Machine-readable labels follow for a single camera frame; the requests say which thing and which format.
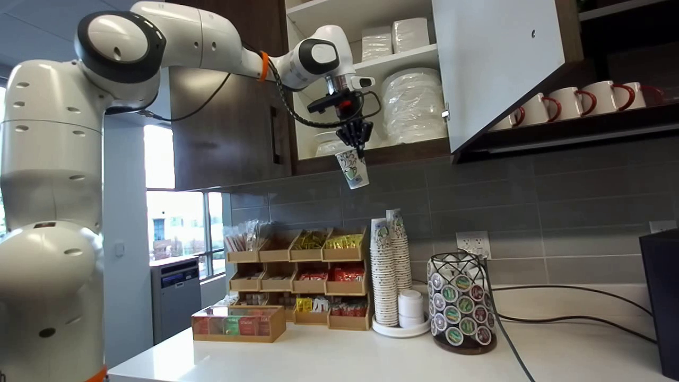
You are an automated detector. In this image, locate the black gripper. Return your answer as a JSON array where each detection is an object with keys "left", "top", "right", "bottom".
[{"left": 308, "top": 77, "right": 373, "bottom": 158}]

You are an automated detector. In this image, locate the patterned paper coffee cup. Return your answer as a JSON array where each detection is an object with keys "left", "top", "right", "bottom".
[{"left": 335, "top": 147, "right": 368, "bottom": 190}]

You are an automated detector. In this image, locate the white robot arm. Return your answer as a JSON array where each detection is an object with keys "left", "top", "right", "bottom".
[{"left": 0, "top": 0, "right": 368, "bottom": 382}]

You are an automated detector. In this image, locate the dark wood upper cabinet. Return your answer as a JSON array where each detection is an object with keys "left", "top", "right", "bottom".
[{"left": 163, "top": 0, "right": 453, "bottom": 194}]

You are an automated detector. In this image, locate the white open cabinet door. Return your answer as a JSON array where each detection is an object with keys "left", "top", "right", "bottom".
[{"left": 431, "top": 0, "right": 584, "bottom": 156}]

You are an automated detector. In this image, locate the black coffee machine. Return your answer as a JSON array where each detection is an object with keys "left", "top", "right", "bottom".
[{"left": 639, "top": 230, "right": 679, "bottom": 381}]

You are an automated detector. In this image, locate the stack of white bowls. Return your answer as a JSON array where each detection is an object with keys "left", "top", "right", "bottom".
[{"left": 314, "top": 130, "right": 340, "bottom": 158}]

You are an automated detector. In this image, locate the stack of white plates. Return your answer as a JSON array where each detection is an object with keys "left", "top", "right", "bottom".
[{"left": 382, "top": 69, "right": 448, "bottom": 147}]

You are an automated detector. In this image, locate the white napkin stack left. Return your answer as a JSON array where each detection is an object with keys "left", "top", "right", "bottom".
[{"left": 360, "top": 25, "right": 392, "bottom": 61}]

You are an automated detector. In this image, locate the white napkin stack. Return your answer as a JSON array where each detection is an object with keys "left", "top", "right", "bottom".
[
  {"left": 392, "top": 17, "right": 431, "bottom": 54},
  {"left": 360, "top": 25, "right": 392, "bottom": 61}
]

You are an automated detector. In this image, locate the white napkin stack right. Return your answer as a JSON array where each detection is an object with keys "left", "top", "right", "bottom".
[{"left": 392, "top": 17, "right": 431, "bottom": 54}]

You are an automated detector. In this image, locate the stack of paper cups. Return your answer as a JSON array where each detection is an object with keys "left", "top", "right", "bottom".
[{"left": 368, "top": 209, "right": 412, "bottom": 328}]

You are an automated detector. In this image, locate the wooden tea bag organizer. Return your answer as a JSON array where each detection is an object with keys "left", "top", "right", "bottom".
[{"left": 226, "top": 230, "right": 371, "bottom": 331}]

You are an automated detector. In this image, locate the stack of white lids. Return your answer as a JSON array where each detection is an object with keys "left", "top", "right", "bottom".
[{"left": 399, "top": 288, "right": 425, "bottom": 329}]

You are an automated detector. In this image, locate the small wooden tea box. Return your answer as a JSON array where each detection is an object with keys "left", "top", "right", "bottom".
[{"left": 191, "top": 305, "right": 287, "bottom": 341}]

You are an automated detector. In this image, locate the black cabinet door handle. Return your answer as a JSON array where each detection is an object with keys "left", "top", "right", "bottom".
[{"left": 269, "top": 107, "right": 285, "bottom": 166}]

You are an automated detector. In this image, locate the white wall outlet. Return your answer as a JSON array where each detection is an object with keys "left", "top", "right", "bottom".
[{"left": 457, "top": 232, "right": 493, "bottom": 260}]

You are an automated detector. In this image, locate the wire coffee pod holder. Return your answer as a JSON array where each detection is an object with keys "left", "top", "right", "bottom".
[{"left": 426, "top": 251, "right": 496, "bottom": 355}]

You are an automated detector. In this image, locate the black power cable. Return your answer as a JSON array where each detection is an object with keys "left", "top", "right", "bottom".
[{"left": 489, "top": 282, "right": 662, "bottom": 382}]

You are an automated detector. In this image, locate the white mug red handle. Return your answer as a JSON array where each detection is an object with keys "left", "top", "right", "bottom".
[{"left": 614, "top": 81, "right": 644, "bottom": 111}]

